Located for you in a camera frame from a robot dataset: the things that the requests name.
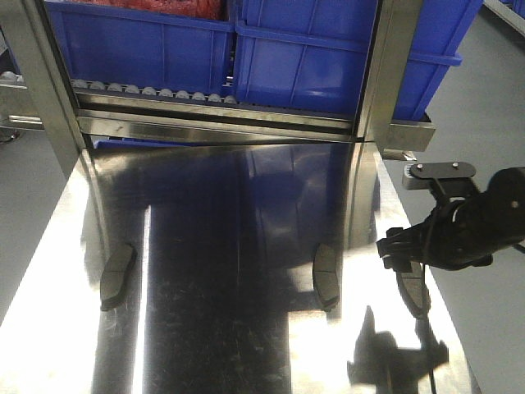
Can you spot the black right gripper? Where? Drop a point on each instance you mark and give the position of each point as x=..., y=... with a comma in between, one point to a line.
x=452, y=238

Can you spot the grey brake pad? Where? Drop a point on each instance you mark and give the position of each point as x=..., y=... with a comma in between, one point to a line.
x=414, y=291
x=115, y=277
x=325, y=280

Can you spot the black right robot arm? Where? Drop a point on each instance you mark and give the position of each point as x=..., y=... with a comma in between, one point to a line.
x=505, y=203

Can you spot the right blue plastic crate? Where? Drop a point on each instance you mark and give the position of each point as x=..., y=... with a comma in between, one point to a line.
x=310, y=55

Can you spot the blue plastic crate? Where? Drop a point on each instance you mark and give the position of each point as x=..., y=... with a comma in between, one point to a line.
x=144, y=48
x=310, y=55

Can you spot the left blue plastic crate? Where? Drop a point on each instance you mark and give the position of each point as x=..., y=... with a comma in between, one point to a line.
x=144, y=48

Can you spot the stainless steel roller rack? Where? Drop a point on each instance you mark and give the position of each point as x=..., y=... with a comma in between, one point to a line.
x=72, y=117

